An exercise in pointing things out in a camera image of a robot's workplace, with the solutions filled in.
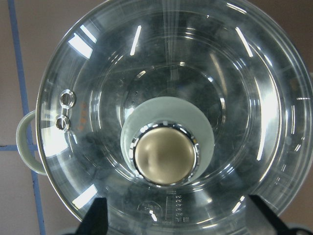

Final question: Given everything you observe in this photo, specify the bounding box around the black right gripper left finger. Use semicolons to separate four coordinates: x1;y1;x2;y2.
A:
75;198;108;235

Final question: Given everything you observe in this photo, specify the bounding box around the glass pot lid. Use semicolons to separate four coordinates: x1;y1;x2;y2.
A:
35;0;311;235

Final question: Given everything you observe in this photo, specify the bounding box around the mint green cooking pot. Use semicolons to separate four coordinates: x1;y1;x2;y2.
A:
15;0;313;235

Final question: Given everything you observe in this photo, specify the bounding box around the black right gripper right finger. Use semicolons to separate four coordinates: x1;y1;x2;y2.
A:
245;195;293;235

